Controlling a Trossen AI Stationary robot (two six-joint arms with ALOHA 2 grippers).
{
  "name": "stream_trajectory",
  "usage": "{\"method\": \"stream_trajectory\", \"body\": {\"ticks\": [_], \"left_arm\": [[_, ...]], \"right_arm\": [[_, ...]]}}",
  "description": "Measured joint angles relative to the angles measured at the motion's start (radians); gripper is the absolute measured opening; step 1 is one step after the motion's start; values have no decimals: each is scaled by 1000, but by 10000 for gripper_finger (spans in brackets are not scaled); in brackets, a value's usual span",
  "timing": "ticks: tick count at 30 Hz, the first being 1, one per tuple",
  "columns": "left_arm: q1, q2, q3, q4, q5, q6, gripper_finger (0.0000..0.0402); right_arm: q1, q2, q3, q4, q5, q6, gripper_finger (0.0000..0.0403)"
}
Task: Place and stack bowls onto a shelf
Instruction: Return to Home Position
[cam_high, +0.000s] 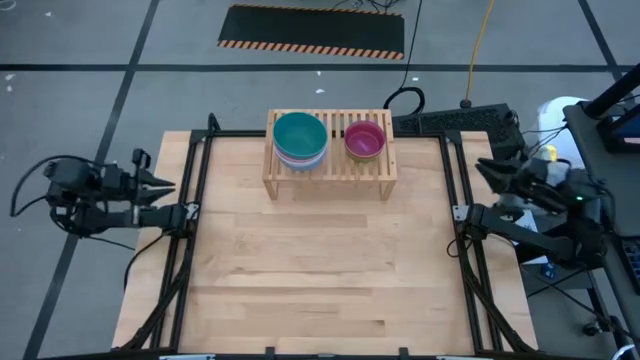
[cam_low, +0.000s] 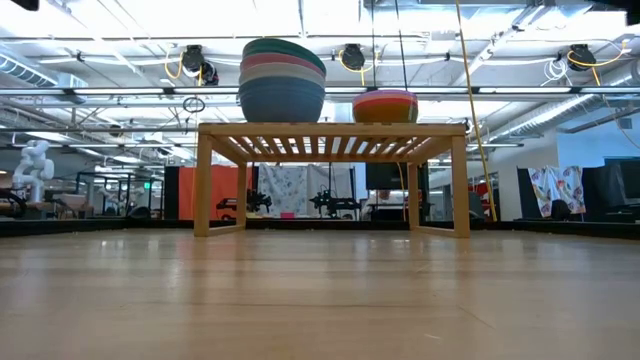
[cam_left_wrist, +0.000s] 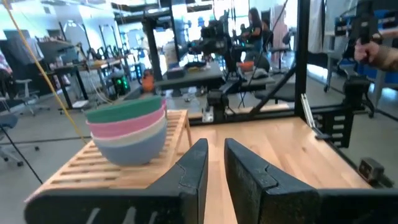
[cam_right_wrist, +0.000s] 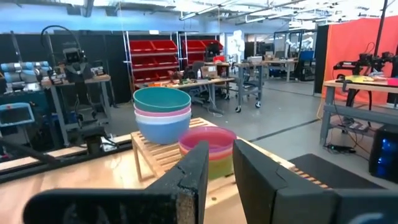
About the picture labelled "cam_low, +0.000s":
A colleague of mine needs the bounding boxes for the large blue bowl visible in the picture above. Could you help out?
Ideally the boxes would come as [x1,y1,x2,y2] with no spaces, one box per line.
[237,75,326,124]

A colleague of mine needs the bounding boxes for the orange bowl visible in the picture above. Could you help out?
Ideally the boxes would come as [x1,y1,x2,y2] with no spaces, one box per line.
[352,103,420,124]

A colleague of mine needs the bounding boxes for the small pink bowl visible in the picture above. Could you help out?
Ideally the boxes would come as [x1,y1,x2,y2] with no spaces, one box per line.
[352,97,419,110]

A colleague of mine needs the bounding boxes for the large white bowl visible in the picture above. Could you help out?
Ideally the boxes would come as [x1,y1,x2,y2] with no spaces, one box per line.
[238,62,327,89]

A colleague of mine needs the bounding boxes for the large pink bowl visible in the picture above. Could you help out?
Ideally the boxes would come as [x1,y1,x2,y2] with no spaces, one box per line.
[239,52,327,75]

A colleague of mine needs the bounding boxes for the wooden slatted shelf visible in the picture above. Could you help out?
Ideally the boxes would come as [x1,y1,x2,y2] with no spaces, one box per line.
[193,122,471,239]

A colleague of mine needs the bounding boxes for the pale floral cloth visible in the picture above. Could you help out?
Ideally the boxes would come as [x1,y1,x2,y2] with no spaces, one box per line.
[257,163,309,216]

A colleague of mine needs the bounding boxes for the small black monitor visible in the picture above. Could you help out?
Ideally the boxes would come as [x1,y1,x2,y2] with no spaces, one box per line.
[365,162,409,190]

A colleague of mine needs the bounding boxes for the orange panel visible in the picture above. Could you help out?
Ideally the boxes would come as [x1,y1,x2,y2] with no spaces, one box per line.
[178,164,254,220]

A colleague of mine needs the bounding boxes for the colourful floral cloth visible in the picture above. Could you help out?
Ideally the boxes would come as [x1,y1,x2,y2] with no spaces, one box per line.
[528,165,587,215]

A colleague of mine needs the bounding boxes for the white robot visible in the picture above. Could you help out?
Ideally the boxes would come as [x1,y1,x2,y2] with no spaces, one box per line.
[12,139,55,204]

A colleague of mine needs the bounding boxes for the large black screen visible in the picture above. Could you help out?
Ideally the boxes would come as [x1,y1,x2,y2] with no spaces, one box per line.
[582,157,640,221]

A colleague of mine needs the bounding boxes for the black ceiling cord reel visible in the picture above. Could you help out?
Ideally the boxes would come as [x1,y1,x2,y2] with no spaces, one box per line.
[568,43,597,71]
[342,42,366,70]
[180,43,206,72]

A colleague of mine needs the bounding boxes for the thin black hanging cable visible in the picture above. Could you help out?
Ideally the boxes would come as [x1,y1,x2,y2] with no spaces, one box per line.
[393,0,409,91]

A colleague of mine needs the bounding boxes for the yellow hanging cable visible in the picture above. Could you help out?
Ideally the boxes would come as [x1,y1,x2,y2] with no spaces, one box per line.
[453,0,499,223]

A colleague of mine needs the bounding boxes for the black table frame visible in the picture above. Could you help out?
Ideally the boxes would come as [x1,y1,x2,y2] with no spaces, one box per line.
[0,218,640,239]

